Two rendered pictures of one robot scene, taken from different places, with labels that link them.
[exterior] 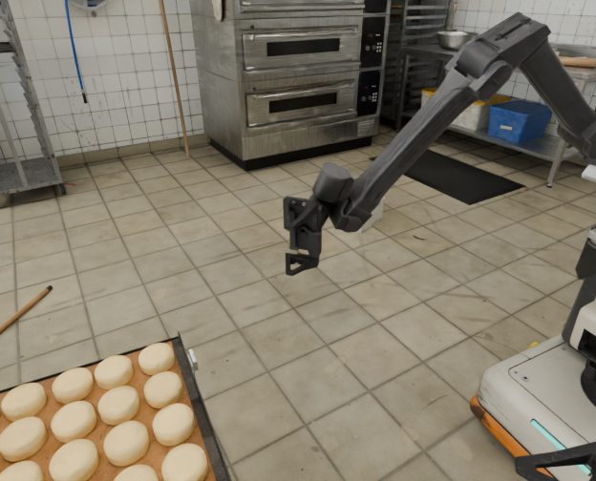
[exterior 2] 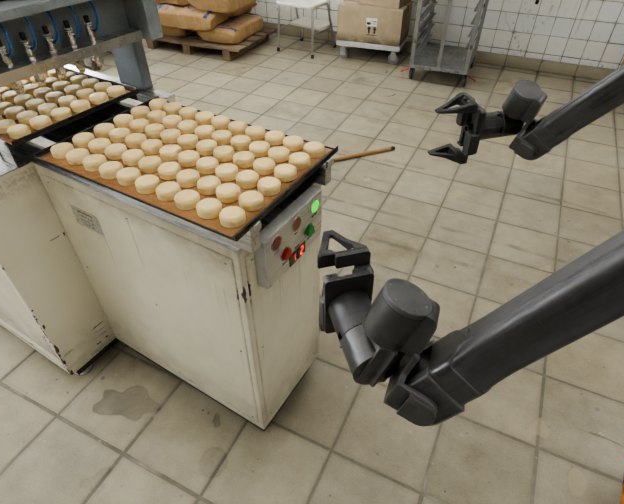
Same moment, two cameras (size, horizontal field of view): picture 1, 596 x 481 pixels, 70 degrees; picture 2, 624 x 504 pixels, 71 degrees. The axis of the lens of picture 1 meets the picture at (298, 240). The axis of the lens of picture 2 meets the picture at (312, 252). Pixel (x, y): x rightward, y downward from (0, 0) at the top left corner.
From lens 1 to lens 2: 0.59 m
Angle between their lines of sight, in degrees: 46
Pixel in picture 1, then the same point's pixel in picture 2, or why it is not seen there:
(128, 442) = (262, 164)
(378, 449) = (498, 409)
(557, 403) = not seen: outside the picture
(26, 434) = (241, 140)
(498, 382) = not seen: outside the picture
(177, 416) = (287, 169)
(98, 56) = not seen: outside the picture
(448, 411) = (604, 455)
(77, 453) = (246, 156)
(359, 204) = (538, 132)
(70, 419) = (257, 145)
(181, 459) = (269, 181)
